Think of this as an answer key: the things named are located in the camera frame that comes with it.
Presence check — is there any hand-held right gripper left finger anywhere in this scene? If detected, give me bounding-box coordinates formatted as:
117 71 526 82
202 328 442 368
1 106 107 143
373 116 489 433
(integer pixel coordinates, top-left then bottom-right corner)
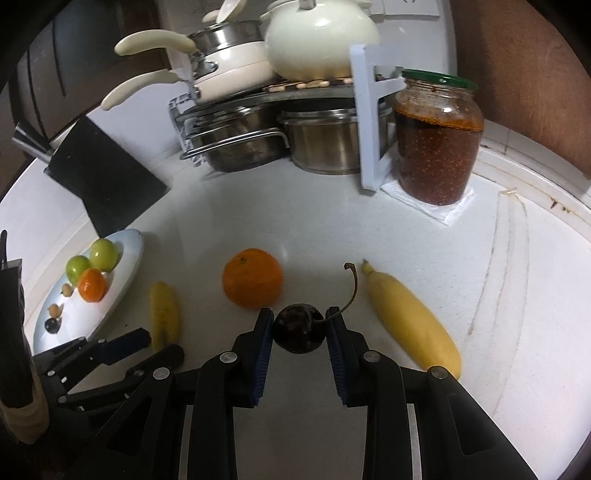
69 308 275 480

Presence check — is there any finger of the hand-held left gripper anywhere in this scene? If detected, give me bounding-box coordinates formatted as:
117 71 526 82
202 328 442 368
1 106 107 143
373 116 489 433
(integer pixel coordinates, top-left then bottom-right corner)
33 329 153 385
55 344 185 416

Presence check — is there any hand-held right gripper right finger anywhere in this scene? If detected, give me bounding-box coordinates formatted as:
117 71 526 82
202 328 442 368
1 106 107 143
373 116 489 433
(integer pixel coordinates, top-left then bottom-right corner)
324 306 539 480

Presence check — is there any dark cherry with stem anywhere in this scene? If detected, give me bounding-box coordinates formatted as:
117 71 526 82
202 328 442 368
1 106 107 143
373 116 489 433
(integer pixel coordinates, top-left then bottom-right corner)
272 262 359 355

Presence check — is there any small orange mandarin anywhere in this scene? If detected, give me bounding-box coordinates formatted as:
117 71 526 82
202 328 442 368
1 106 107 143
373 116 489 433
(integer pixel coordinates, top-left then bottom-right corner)
77 268 108 304

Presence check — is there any pale blue oval plate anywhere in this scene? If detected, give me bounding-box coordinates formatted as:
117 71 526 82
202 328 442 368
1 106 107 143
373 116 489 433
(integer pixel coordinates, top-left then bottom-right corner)
32 228 145 356

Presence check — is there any large green apple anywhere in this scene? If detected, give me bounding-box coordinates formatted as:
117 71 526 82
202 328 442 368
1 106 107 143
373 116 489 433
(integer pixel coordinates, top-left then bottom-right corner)
89 238 122 272

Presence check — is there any person's left hand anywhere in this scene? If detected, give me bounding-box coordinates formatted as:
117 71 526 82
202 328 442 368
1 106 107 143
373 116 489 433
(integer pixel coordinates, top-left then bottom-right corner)
0 392 51 445

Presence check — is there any curved yellow banana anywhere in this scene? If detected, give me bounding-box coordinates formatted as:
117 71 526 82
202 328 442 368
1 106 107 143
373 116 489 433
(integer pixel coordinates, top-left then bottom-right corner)
148 281 180 352

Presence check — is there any large orange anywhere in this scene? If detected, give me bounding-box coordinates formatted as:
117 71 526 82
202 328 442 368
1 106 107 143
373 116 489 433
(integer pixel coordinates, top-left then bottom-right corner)
222 248 283 309

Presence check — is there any straight yellow banana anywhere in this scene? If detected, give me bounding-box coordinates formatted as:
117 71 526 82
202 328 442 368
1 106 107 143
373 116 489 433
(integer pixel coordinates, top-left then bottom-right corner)
360 259 462 380

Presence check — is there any small green apple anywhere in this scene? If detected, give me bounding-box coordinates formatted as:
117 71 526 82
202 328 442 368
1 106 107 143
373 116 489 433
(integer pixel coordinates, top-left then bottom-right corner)
65 255 92 284

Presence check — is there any black knife block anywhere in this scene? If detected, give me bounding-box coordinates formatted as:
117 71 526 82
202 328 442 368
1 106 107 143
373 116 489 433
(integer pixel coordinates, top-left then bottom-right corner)
44 115 168 236

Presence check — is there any white folded paper pad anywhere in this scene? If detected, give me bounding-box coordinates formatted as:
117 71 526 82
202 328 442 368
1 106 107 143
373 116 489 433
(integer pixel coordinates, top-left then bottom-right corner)
381 180 476 226

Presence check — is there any plain steel pot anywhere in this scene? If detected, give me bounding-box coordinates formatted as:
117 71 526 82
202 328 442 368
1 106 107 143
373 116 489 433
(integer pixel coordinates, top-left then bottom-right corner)
277 104 394 175

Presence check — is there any glass jar of chili sauce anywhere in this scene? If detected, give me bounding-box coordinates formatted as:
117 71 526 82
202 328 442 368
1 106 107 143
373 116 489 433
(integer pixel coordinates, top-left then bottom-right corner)
392 69 485 206

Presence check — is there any grey and white pot rack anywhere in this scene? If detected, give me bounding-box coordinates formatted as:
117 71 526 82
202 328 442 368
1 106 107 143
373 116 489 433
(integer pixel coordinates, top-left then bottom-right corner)
168 44 408 193

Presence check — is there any cream frying pan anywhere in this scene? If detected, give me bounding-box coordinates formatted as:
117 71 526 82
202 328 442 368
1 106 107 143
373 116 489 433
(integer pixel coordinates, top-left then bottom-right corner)
100 68 278 112

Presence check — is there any wooden bead trivet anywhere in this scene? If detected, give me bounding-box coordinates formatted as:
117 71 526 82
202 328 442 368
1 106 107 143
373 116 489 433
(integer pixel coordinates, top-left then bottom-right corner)
263 76 354 93

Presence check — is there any cream saucepan with steel rim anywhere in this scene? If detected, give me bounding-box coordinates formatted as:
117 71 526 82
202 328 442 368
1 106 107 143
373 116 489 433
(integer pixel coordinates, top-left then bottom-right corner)
114 21 276 88

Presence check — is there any white ceramic pot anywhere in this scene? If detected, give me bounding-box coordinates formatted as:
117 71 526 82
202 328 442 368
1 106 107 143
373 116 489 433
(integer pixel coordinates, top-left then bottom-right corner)
259 0 382 80

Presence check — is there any brown wooden cutting board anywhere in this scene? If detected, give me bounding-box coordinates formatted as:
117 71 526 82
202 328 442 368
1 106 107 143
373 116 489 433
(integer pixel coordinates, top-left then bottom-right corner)
450 0 591 179

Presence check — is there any white ladle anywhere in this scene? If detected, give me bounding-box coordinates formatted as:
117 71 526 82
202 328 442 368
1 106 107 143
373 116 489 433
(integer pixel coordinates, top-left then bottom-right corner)
203 0 248 23

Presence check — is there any steel pot with wire handle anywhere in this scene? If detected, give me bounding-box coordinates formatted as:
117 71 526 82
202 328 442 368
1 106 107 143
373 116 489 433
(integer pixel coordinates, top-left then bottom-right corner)
179 105 291 173

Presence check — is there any brown window frame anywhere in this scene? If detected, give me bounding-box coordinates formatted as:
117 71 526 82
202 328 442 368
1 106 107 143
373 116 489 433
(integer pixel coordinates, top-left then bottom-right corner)
0 0 163 144

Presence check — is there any white wall socket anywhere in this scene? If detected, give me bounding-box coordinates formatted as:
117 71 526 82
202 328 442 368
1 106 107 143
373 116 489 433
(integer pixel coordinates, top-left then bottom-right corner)
383 0 440 18

